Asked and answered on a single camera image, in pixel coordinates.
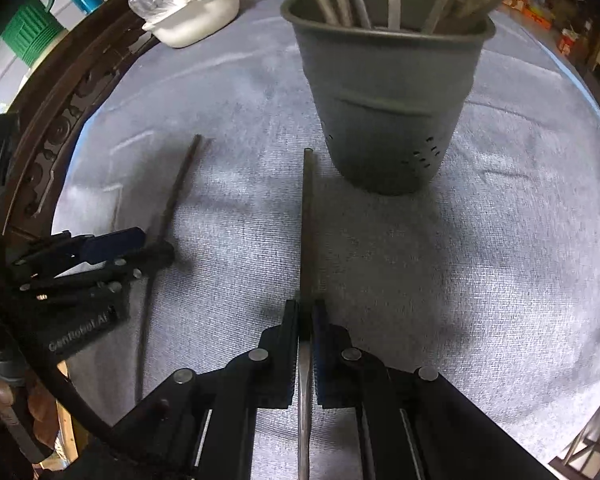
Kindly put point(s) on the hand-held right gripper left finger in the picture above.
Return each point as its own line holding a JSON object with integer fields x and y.
{"x": 294, "y": 355}

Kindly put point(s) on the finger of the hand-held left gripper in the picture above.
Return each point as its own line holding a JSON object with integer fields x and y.
{"x": 155, "y": 255}
{"x": 112, "y": 245}

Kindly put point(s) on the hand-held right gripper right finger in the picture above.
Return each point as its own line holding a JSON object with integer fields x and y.
{"x": 321, "y": 360}

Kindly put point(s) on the black chopstick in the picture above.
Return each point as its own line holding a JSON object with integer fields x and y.
{"x": 178, "y": 190}

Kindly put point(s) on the brown grey chopstick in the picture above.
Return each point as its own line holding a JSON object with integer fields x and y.
{"x": 307, "y": 220}

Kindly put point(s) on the grey metal chopstick holder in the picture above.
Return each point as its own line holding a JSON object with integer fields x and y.
{"x": 380, "y": 110}

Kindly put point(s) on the grey tablecloth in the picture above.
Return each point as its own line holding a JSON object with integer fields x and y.
{"x": 430, "y": 285}

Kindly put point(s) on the carved dark wooden chair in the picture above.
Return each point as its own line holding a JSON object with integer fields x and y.
{"x": 55, "y": 115}

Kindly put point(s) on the green thermos flask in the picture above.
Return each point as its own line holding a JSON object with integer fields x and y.
{"x": 30, "y": 30}

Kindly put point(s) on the white plastic basin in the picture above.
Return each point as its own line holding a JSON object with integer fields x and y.
{"x": 195, "y": 20}

